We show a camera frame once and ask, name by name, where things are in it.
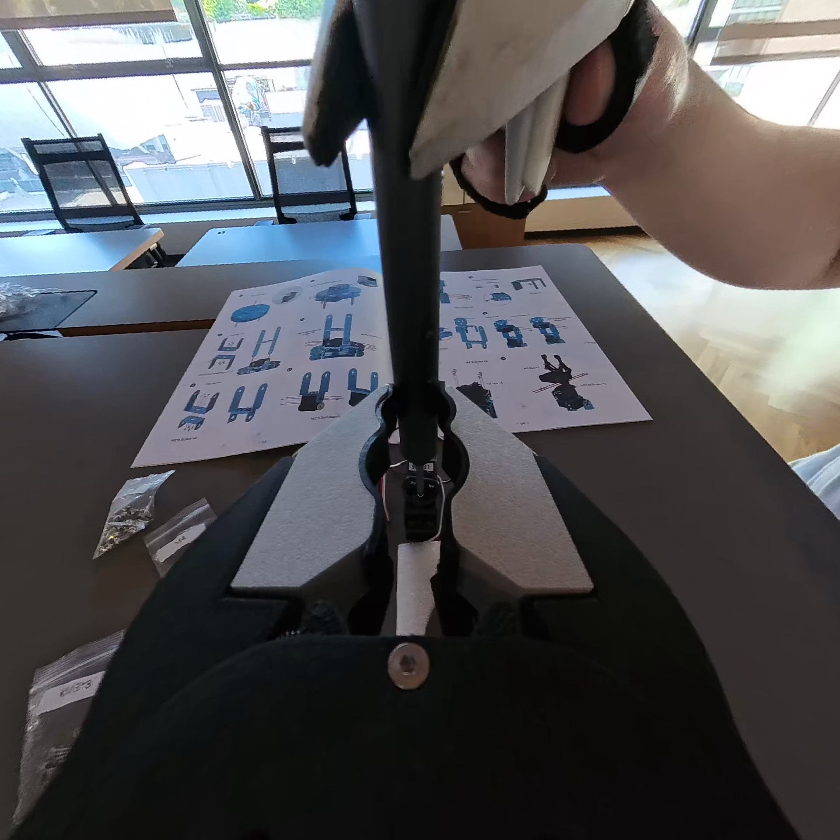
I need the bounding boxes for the clear screw bag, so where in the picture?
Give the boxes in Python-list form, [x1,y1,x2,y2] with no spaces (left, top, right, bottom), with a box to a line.
[12,630,126,828]
[93,470,176,560]
[144,497,217,578]

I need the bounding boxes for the black mesh chair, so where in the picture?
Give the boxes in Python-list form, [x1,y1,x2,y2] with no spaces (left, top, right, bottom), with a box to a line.
[260,125,358,225]
[21,134,145,232]

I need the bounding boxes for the black screwdriver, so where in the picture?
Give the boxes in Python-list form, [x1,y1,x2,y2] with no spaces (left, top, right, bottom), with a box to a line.
[353,0,455,500]

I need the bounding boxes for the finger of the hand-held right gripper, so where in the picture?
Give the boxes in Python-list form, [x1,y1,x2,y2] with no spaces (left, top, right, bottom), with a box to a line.
[303,0,370,168]
[408,0,632,181]

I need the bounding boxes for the servo cable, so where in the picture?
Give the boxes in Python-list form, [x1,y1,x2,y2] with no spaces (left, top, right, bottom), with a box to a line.
[379,459,455,542]

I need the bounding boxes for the person's light clothing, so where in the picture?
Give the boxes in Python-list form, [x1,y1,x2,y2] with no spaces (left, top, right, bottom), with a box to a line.
[791,443,840,519]

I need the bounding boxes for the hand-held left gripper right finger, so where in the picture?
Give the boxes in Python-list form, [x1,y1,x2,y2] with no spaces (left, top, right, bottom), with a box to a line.
[430,386,595,636]

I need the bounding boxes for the person's right hand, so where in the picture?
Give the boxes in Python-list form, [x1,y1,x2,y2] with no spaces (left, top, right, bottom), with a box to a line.
[458,16,742,231]

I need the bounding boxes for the assembly instruction sheet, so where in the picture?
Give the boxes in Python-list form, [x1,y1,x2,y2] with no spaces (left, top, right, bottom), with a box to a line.
[131,266,652,468]

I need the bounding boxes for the adjoining dark desk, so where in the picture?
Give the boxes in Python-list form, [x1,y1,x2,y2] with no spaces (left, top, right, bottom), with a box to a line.
[0,244,624,339]

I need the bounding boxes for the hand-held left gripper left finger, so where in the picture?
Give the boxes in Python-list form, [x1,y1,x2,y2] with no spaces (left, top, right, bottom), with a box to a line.
[231,385,396,636]

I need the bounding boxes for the light grey table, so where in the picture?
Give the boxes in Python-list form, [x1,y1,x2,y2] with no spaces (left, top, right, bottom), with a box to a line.
[177,215,462,266]
[0,226,165,277]

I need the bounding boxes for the beige roller blind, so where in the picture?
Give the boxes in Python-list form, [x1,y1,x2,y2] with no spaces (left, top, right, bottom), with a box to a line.
[0,0,178,30]
[712,36,840,68]

